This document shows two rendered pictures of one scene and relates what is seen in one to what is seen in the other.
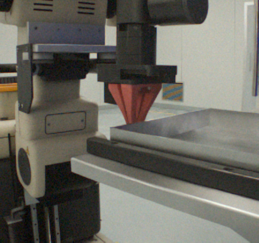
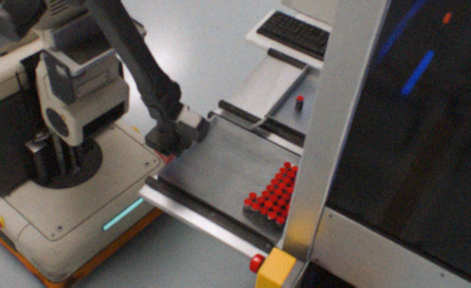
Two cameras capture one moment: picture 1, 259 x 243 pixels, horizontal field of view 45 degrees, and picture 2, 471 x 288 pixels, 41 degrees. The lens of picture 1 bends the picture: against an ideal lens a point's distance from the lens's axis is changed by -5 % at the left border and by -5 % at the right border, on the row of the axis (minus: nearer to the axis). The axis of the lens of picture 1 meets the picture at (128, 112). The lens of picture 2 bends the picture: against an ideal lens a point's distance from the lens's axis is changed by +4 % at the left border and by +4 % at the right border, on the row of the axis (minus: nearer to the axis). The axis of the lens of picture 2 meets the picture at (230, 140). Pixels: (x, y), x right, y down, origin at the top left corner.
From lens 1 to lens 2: 1.24 m
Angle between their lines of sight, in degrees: 41
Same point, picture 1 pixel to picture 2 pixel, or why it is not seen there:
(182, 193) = (194, 223)
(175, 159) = (191, 205)
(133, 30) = (168, 134)
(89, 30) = not seen: hidden behind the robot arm
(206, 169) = (204, 213)
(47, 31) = (70, 33)
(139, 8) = (171, 125)
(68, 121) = (94, 82)
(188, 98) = not seen: outside the picture
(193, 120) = not seen: hidden behind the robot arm
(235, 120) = (231, 128)
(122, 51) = (161, 140)
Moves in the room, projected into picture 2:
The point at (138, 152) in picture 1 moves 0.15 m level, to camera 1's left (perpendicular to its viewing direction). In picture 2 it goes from (174, 196) to (112, 204)
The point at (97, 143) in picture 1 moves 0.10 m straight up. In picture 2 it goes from (152, 184) to (150, 158)
